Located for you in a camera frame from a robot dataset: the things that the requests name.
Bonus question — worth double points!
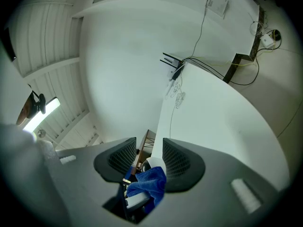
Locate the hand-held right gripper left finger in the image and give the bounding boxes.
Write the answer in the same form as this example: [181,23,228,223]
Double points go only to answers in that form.
[47,137,138,227]

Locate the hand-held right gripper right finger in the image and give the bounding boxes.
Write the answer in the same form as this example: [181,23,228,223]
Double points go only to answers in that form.
[142,138,285,227]

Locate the blue cloth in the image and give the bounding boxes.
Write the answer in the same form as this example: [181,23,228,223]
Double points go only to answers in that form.
[125,166,168,215]

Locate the wooden desk with black legs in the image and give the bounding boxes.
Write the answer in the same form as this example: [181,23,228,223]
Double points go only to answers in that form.
[130,129,157,176]

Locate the white standing desk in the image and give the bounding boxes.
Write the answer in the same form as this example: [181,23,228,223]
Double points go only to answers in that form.
[151,62,291,192]

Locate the long ceiling lamp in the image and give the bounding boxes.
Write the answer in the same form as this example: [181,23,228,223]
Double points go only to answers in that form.
[22,96,61,133]

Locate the white router with black antennas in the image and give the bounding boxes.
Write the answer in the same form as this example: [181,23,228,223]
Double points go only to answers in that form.
[159,52,188,81]

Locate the white square floor adapter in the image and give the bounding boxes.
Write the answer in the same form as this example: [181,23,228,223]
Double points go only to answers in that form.
[259,34,276,50]

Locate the black round floor device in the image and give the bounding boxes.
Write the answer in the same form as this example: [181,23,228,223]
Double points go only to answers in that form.
[270,28,283,42]

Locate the tangled white cable bundle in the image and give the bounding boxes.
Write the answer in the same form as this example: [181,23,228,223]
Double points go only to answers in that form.
[173,78,187,109]

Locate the black desk power cable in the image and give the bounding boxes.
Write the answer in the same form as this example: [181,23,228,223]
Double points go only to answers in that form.
[184,55,260,87]

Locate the white wall box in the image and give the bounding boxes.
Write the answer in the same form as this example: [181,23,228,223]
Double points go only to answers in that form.
[204,0,230,19]

